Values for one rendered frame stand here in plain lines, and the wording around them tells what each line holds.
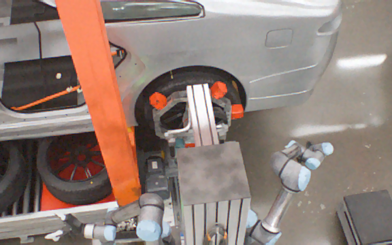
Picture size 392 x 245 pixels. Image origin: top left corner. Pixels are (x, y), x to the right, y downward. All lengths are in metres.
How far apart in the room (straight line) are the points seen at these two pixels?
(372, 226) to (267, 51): 1.49
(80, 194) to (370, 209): 2.12
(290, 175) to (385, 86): 2.59
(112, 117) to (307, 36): 1.33
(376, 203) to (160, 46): 1.98
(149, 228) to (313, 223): 1.97
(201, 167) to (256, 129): 2.64
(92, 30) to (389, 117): 3.29
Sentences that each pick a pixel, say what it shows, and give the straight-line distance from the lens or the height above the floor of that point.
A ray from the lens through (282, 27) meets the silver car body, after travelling 3.10.
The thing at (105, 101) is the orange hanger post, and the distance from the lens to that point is 2.55.
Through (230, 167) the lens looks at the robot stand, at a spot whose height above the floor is 2.03.
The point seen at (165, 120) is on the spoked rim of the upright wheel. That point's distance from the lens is 3.60.
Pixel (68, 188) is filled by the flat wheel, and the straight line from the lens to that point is 3.71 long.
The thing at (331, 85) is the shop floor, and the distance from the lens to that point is 4.95.
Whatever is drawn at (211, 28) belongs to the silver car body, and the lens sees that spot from 2.99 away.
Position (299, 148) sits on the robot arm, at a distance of 3.03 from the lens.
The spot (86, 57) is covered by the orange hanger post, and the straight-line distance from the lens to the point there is 2.32.
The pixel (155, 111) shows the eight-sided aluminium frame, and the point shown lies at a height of 0.98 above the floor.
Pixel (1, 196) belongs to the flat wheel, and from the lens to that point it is 3.89.
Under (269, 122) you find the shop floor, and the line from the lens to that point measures 4.56.
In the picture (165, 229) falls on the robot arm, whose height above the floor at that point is 1.05.
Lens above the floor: 3.64
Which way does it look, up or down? 54 degrees down
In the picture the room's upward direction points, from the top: 1 degrees counter-clockwise
